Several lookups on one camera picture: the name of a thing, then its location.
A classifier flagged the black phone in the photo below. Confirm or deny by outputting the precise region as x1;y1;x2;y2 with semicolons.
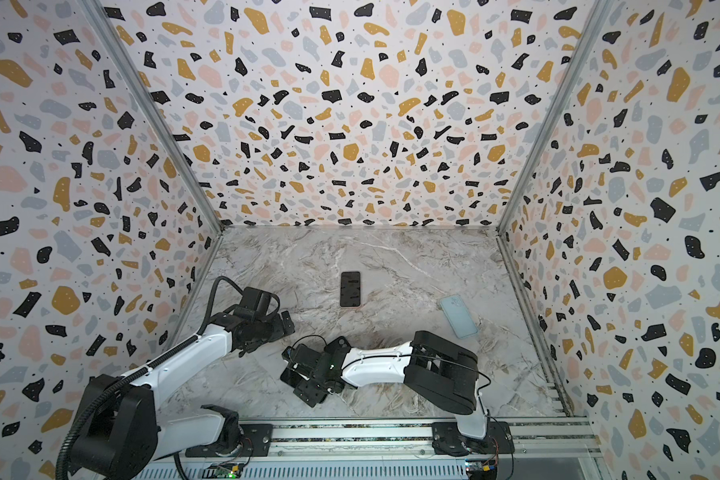
339;271;362;308

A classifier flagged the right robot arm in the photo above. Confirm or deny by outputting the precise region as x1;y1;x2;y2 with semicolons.
280;331;488;440

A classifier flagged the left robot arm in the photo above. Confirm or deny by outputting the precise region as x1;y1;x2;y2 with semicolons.
55;287;295;479

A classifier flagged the light blue phone case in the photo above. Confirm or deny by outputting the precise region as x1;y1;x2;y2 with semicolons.
439;295;478;339

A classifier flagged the left circuit board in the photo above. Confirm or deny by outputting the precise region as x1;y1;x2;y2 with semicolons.
202;462;245;479

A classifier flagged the circuit board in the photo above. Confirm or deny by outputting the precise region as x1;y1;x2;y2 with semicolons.
202;462;245;479
465;459;498;480

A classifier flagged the right circuit board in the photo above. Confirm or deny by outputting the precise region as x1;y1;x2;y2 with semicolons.
465;459;498;480

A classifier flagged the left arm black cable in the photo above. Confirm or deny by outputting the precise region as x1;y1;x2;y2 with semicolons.
196;275;247;337

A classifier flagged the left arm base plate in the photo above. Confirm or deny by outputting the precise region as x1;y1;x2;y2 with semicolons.
184;423;274;461

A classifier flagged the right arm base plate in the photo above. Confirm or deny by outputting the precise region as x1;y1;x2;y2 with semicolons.
431;420;515;457

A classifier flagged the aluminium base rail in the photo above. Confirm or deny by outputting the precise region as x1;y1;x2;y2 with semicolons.
137;417;610;479

